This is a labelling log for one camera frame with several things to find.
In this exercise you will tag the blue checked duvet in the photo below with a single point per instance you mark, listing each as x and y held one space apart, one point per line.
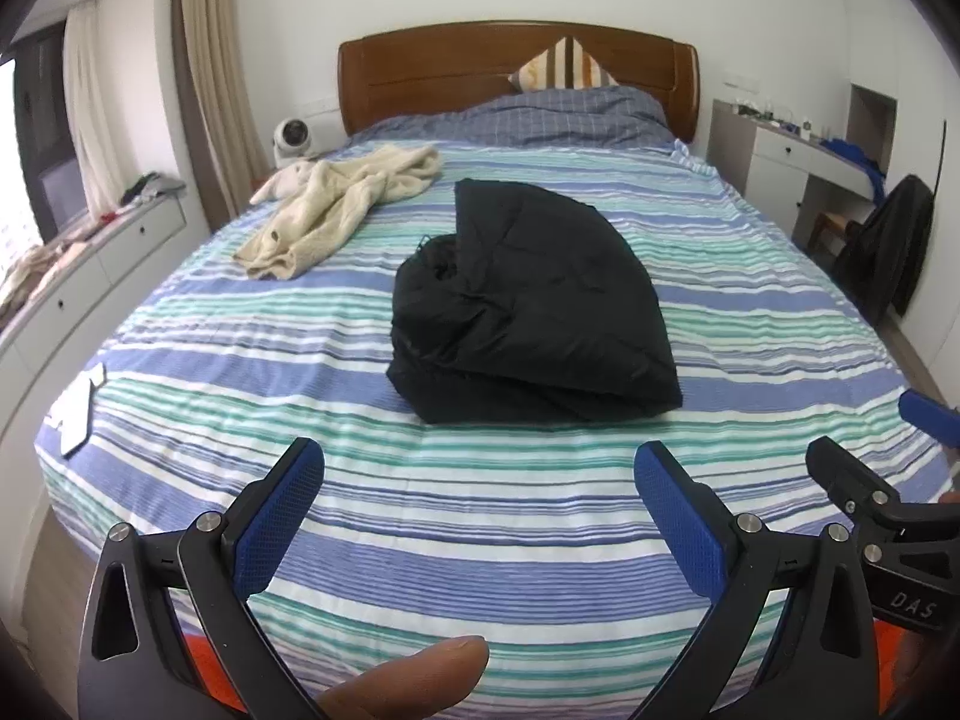
614 118

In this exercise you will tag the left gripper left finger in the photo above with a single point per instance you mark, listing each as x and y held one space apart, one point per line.
134 659

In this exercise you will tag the person right hand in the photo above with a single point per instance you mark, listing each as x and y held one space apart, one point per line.
919 659

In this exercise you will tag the beige fleece garment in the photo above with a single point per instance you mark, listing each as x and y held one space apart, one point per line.
321 203

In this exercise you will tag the person left hand thumb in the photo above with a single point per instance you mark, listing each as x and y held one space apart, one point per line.
417 686

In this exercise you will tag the brown wooden headboard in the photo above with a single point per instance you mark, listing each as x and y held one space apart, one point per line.
451 66

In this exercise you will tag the beige curtain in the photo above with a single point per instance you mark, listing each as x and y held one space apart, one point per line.
225 153

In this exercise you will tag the striped blue green bed sheet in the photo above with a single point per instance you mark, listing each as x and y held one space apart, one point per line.
532 537

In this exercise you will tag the striped brown white pillow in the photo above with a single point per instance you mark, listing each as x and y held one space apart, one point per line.
567 65

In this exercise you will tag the white drawer cabinet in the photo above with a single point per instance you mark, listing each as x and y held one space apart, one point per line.
52 340

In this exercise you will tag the black garment on chair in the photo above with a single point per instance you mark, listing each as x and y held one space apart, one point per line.
883 258

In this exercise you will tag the black puffer jacket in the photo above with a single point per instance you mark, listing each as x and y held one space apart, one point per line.
535 309

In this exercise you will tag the wooden chair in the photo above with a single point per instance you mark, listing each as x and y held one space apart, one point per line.
836 226

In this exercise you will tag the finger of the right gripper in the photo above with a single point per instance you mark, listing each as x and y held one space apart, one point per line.
852 486
931 417

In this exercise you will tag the white paper packet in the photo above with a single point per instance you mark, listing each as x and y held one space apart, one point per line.
71 412

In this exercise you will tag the white desk with drawer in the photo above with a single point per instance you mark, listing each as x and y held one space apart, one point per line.
786 179

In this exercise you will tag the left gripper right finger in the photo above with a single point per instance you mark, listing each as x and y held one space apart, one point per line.
822 658

